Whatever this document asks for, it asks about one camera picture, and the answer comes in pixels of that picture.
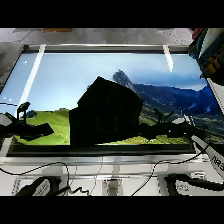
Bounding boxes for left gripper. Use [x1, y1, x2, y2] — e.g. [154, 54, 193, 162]
[20, 122, 55, 142]

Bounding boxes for heap of clothes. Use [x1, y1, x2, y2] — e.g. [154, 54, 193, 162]
[187, 27, 224, 80]

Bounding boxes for black garment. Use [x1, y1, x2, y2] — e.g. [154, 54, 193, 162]
[68, 76, 145, 148]

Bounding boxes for black cable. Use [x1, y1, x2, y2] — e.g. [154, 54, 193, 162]
[130, 143, 211, 197]
[0, 161, 71, 197]

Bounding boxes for silver frame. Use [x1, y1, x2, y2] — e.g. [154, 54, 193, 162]
[0, 43, 224, 197]

